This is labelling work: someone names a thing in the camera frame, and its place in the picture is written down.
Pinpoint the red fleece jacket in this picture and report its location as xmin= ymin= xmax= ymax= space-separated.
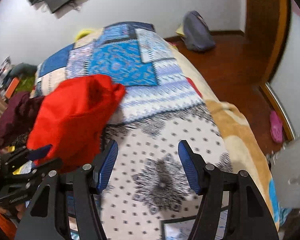
xmin=27 ymin=74 xmax=126 ymax=172

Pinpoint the left hand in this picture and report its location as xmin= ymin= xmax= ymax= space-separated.
xmin=0 ymin=203 xmax=26 ymax=220

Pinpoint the maroon garment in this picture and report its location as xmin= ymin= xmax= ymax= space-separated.
xmin=0 ymin=92 xmax=45 ymax=148

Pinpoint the orange box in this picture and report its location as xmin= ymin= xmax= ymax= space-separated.
xmin=5 ymin=77 xmax=20 ymax=99

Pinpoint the blue patchwork bed quilt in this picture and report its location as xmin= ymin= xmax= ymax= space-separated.
xmin=36 ymin=22 xmax=232 ymax=239

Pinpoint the pink slipper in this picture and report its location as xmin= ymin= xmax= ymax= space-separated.
xmin=269 ymin=111 xmax=283 ymax=144

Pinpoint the yellow pillow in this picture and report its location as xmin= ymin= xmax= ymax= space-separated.
xmin=75 ymin=29 xmax=94 ymax=42

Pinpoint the brown wooden door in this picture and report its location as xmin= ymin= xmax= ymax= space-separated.
xmin=245 ymin=0 xmax=291 ymax=85

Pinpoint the grey blue bag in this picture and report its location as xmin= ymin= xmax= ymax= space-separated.
xmin=175 ymin=10 xmax=216 ymax=53

